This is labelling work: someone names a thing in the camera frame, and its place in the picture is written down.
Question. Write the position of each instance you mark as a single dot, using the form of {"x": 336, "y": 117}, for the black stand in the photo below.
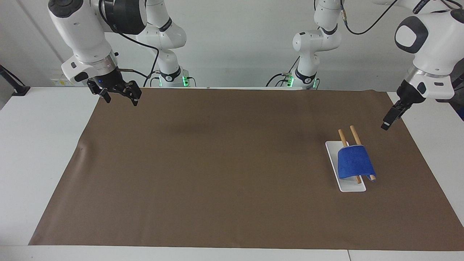
{"x": 18, "y": 88}

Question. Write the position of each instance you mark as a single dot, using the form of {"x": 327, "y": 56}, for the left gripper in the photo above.
{"x": 409, "y": 96}

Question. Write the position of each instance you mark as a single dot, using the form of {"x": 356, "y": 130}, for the blue towel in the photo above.
{"x": 354, "y": 161}

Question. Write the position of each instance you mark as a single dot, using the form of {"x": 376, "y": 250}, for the wooden rod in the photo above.
{"x": 355, "y": 135}
{"x": 342, "y": 138}

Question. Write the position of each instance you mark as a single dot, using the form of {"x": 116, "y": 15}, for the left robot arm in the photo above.
{"x": 435, "y": 40}

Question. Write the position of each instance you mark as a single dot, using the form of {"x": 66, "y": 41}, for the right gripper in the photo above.
{"x": 108, "y": 79}

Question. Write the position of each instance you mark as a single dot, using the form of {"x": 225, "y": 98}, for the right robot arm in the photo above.
{"x": 83, "y": 32}

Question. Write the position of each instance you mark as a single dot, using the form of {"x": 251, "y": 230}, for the white rectangular tray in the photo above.
{"x": 333, "y": 152}

